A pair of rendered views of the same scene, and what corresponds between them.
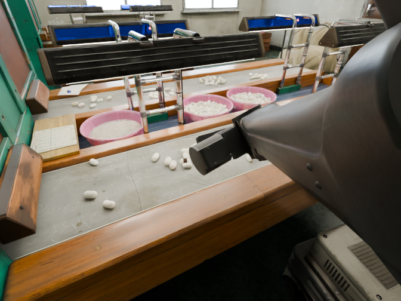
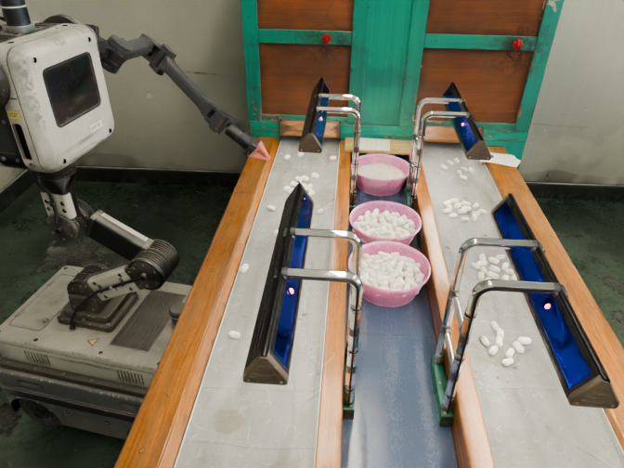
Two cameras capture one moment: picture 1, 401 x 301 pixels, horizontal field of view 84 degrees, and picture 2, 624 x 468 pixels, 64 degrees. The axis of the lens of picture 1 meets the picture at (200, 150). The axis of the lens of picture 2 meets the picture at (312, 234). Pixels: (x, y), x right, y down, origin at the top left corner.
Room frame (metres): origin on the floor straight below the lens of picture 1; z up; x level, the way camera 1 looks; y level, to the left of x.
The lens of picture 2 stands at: (1.63, -1.50, 1.75)
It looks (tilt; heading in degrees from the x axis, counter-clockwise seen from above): 34 degrees down; 122
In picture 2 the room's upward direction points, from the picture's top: 1 degrees clockwise
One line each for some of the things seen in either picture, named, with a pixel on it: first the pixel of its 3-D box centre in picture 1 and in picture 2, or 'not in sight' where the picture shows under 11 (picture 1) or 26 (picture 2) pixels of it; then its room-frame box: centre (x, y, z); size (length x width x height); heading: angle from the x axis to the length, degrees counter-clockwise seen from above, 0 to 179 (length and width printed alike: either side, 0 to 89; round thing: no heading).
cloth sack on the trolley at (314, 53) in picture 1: (310, 60); not in sight; (3.59, -1.69, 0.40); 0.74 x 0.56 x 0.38; 120
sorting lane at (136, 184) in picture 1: (278, 133); (289, 248); (0.81, -0.33, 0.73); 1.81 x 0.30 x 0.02; 118
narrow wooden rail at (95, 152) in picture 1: (252, 120); (339, 255); (0.97, -0.25, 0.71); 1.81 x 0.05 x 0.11; 118
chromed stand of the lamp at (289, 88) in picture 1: (286, 54); (488, 334); (1.54, -0.56, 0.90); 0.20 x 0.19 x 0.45; 118
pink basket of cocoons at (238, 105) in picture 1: (250, 102); (387, 276); (1.17, -0.28, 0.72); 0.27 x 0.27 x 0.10
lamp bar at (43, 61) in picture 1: (171, 52); (317, 110); (0.66, 0.08, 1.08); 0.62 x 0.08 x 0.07; 118
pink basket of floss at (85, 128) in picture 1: (116, 132); (380, 175); (0.83, 0.36, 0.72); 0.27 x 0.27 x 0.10
